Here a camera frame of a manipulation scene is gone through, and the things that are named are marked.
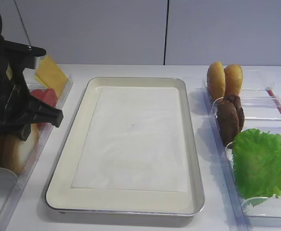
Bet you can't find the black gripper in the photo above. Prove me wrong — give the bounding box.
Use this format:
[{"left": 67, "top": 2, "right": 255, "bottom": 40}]
[{"left": 0, "top": 36, "right": 64, "bottom": 141}]

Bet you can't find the bun half white cut face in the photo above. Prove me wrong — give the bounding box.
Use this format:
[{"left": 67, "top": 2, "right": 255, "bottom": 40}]
[{"left": 2, "top": 124, "right": 39, "bottom": 175}]

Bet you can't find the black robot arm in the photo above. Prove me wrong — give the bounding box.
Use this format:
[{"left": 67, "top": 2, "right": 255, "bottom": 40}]
[{"left": 0, "top": 15, "right": 64, "bottom": 141}]

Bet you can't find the red tomato slice back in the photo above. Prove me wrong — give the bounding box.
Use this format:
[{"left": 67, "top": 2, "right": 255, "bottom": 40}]
[{"left": 30, "top": 89, "right": 44, "bottom": 101}]

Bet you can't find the yellow cheese slice back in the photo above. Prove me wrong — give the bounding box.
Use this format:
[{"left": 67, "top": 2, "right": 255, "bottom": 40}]
[{"left": 35, "top": 75, "right": 48, "bottom": 88}]

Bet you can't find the yellow cheese slice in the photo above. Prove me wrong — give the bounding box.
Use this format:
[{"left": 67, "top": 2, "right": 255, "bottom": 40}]
[
  {"left": 35, "top": 55, "right": 68, "bottom": 98},
  {"left": 35, "top": 75, "right": 48, "bottom": 88}
]

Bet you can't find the yellow cheese slice front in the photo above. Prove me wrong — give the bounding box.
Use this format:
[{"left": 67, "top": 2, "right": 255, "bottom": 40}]
[{"left": 35, "top": 55, "right": 68, "bottom": 98}]

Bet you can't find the brown meat patty front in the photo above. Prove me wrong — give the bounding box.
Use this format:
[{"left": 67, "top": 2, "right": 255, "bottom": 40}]
[{"left": 217, "top": 101, "right": 239, "bottom": 146}]

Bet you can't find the brown meat patty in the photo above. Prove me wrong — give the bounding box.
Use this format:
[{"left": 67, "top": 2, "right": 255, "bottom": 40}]
[
  {"left": 223, "top": 94, "right": 244, "bottom": 131},
  {"left": 217, "top": 101, "right": 239, "bottom": 146}
]

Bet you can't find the brown meat patty back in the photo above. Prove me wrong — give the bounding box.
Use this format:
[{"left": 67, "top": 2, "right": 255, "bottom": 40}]
[{"left": 223, "top": 94, "right": 244, "bottom": 131}]

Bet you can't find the green lettuce leaf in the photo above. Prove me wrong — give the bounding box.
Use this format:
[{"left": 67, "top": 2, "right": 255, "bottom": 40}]
[{"left": 232, "top": 128, "right": 281, "bottom": 200}]

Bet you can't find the clear acrylic rack left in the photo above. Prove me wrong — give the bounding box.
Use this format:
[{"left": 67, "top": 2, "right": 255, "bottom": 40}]
[{"left": 0, "top": 73, "right": 74, "bottom": 231}]

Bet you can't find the clear acrylic rack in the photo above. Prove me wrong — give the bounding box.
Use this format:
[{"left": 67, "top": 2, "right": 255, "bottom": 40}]
[
  {"left": 202, "top": 80, "right": 281, "bottom": 231},
  {"left": 0, "top": 73, "right": 74, "bottom": 231}
]

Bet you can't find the cream metal baking tray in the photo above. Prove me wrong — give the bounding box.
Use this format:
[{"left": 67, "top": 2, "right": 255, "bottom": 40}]
[{"left": 46, "top": 77, "right": 204, "bottom": 217}]

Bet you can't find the white parchment paper sheet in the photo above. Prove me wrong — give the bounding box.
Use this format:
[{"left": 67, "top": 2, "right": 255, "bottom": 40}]
[{"left": 72, "top": 87, "right": 188, "bottom": 192}]

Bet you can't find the golden bun top left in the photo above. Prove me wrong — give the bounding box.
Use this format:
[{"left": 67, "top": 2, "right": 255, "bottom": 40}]
[{"left": 207, "top": 62, "right": 226, "bottom": 101}]

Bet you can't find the golden bun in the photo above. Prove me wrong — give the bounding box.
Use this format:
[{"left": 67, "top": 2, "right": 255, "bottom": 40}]
[
  {"left": 224, "top": 64, "right": 243, "bottom": 96},
  {"left": 207, "top": 62, "right": 226, "bottom": 101}
]

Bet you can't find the golden bun top right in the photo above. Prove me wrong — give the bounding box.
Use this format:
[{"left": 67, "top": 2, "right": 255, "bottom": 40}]
[{"left": 224, "top": 64, "right": 243, "bottom": 96}]

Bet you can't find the clear acrylic rack right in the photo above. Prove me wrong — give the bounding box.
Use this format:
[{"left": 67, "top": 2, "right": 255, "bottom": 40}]
[{"left": 202, "top": 80, "right": 281, "bottom": 231}]

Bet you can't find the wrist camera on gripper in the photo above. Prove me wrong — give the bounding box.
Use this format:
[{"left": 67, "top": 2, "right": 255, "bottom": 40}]
[{"left": 3, "top": 40, "right": 46, "bottom": 70}]

